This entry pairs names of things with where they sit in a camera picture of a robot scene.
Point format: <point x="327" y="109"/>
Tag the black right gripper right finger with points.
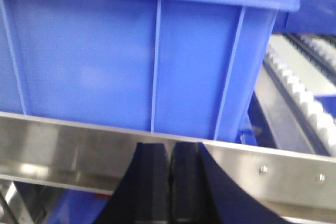
<point x="202" y="192"/>

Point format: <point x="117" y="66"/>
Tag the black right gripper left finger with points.
<point x="142" y="196"/>

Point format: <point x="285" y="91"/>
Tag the blue plastic tray bin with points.
<point x="181" y="67"/>

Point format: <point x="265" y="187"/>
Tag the white roller conveyor track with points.
<point x="296" y="99"/>

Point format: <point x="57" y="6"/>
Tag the stainless steel shelf rail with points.
<point x="94" y="158"/>

